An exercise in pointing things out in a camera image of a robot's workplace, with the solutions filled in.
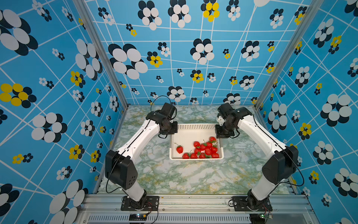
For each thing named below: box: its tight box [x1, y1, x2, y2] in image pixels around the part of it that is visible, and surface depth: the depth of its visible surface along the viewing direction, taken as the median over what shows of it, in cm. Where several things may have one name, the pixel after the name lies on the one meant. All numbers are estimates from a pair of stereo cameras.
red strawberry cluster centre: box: [194, 141, 213, 159], surface depth 81 cm
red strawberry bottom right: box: [211, 152, 220, 159], surface depth 80 cm
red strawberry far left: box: [176, 145, 184, 154], surface depth 82 cm
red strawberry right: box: [208, 136, 217, 143], surface depth 84 cm
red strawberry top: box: [193, 140, 201, 149], surface depth 82 cm
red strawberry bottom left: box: [182, 152, 191, 160], surface depth 80 cm
